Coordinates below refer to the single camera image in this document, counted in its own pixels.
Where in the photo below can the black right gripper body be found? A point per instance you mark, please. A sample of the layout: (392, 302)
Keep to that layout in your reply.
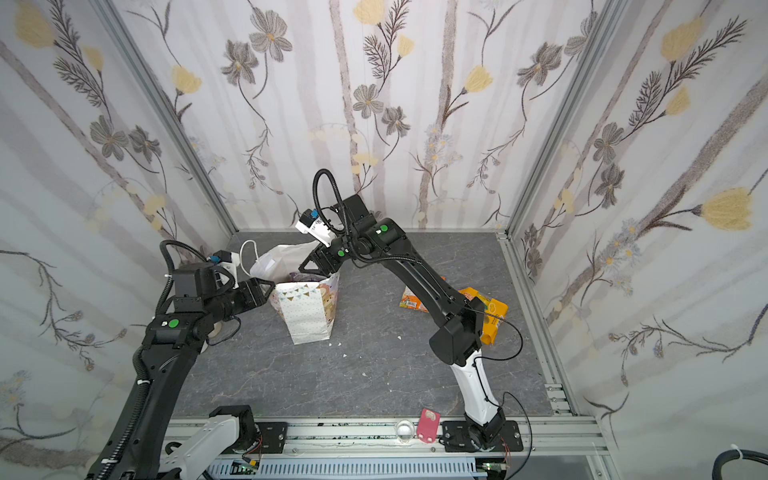
(318, 261)

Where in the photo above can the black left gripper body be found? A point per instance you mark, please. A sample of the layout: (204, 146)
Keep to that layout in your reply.
(226, 302)

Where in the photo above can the white paper gift bag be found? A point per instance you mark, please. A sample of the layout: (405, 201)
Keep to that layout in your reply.
(307, 309)

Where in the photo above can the small orange snack packet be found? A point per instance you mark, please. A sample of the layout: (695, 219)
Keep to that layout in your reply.
(409, 300)

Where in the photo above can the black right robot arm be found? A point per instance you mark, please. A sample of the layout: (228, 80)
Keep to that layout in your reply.
(457, 342)

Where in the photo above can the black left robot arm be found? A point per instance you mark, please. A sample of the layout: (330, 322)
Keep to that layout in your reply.
(173, 342)

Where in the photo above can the yellow snack box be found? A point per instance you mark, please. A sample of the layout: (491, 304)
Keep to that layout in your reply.
(495, 312)

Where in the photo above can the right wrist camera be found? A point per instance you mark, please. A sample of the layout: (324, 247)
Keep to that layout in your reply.
(310, 223)

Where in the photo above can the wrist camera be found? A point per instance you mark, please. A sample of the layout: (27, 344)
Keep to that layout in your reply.
(310, 223)
(208, 278)

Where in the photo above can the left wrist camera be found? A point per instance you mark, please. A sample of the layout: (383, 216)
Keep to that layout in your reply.
(208, 278)

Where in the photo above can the white round knob on rail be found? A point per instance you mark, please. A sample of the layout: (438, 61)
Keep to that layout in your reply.
(405, 431)

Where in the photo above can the pink tag on rail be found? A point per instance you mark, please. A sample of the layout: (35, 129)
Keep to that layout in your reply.
(428, 426)

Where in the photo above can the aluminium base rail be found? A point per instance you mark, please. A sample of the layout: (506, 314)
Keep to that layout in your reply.
(360, 448)

